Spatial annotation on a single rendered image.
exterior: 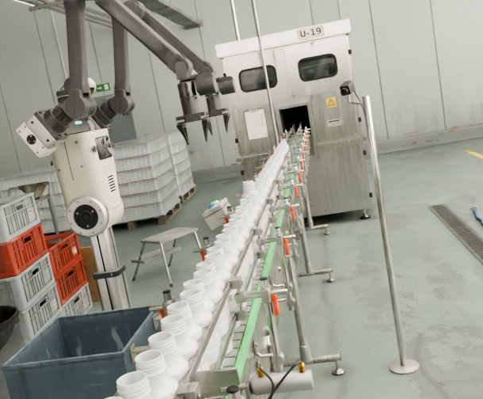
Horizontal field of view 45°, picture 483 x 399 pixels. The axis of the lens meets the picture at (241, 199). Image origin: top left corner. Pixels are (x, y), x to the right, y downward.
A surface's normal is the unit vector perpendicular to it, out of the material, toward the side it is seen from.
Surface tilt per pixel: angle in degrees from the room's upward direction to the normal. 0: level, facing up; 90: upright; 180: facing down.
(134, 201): 91
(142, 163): 89
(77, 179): 101
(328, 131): 90
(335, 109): 90
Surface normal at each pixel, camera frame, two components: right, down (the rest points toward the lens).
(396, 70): -0.12, 0.18
